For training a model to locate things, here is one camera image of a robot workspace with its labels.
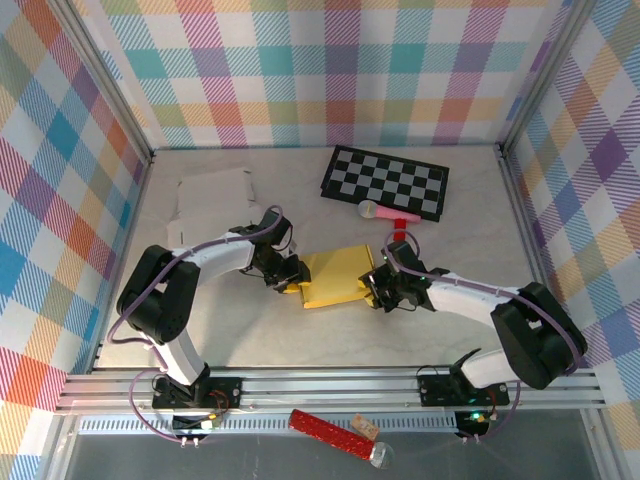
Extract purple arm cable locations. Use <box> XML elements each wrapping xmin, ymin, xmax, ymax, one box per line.
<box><xmin>381</xmin><ymin>229</ymin><xmax>587</xmax><ymax>444</ymax></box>
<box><xmin>106</xmin><ymin>203</ymin><xmax>286</xmax><ymax>446</ymax></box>

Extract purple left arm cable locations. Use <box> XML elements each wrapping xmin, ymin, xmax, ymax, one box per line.
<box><xmin>106</xmin><ymin>203</ymin><xmax>286</xmax><ymax>446</ymax></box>

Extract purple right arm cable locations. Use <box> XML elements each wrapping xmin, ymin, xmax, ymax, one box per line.
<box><xmin>381</xmin><ymin>229</ymin><xmax>587</xmax><ymax>444</ymax></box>

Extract aluminium corner post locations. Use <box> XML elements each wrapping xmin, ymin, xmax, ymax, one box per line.
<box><xmin>47</xmin><ymin>0</ymin><xmax>155</xmax><ymax>167</ymax></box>
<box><xmin>497</xmin><ymin>0</ymin><xmax>604</xmax><ymax>154</ymax></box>

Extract pink toy microphone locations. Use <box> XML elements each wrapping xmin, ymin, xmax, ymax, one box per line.
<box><xmin>355</xmin><ymin>198</ymin><xmax>422</xmax><ymax>225</ymax></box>

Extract black right controller board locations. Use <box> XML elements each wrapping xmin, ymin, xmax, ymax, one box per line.
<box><xmin>453</xmin><ymin>409</ymin><xmax>492</xmax><ymax>437</ymax></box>

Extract slotted grey cable duct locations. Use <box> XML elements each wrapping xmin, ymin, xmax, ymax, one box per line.
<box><xmin>77</xmin><ymin>415</ymin><xmax>461</xmax><ymax>435</ymax></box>

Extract red glitter toy microphone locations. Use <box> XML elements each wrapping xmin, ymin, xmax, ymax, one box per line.
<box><xmin>288</xmin><ymin>408</ymin><xmax>396</xmax><ymax>471</ymax></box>

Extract aluminium table side rail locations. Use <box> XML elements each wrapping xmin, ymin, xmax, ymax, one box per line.
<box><xmin>497</xmin><ymin>147</ymin><xmax>574</xmax><ymax>370</ymax></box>
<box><xmin>89</xmin><ymin>149</ymin><xmax>157</xmax><ymax>374</ymax></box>

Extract yellow and white paper box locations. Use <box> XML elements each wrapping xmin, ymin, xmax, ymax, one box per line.
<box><xmin>298</xmin><ymin>243</ymin><xmax>377</xmax><ymax>312</ymax></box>

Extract brown paper tag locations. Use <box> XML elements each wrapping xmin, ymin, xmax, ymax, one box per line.
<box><xmin>351</xmin><ymin>413</ymin><xmax>379</xmax><ymax>439</ymax></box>

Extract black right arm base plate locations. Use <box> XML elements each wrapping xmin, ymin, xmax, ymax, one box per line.
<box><xmin>416</xmin><ymin>371</ymin><xmax>512</xmax><ymax>408</ymax></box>

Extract aluminium front rail frame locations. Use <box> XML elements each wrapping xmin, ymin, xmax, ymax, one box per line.
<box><xmin>54</xmin><ymin>366</ymin><xmax>609</xmax><ymax>414</ymax></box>

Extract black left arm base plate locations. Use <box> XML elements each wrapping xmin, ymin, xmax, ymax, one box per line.
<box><xmin>151</xmin><ymin>375</ymin><xmax>244</xmax><ymax>411</ymax></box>

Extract black and grey checkerboard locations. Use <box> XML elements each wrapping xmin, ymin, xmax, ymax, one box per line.
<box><xmin>318</xmin><ymin>144</ymin><xmax>450</xmax><ymax>224</ymax></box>

